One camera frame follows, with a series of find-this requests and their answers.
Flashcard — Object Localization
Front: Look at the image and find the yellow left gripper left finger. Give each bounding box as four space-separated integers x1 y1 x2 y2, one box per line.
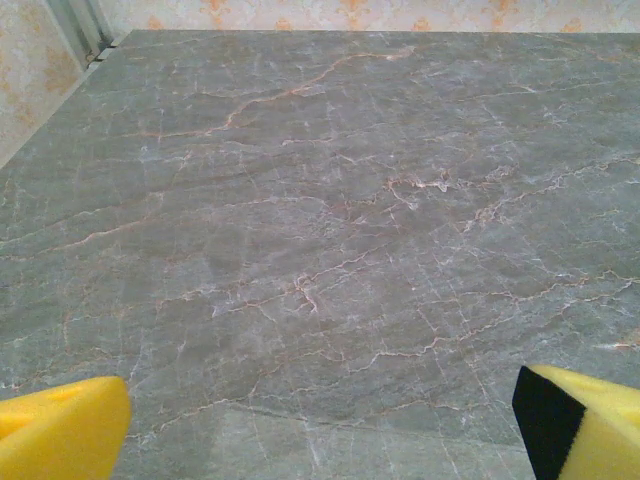
0 375 133 480

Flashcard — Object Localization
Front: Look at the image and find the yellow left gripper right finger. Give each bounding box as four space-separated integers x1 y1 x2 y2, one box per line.
511 363 640 480

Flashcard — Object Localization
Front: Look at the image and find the aluminium frame post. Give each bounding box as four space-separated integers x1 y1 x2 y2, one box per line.
44 0 119 69

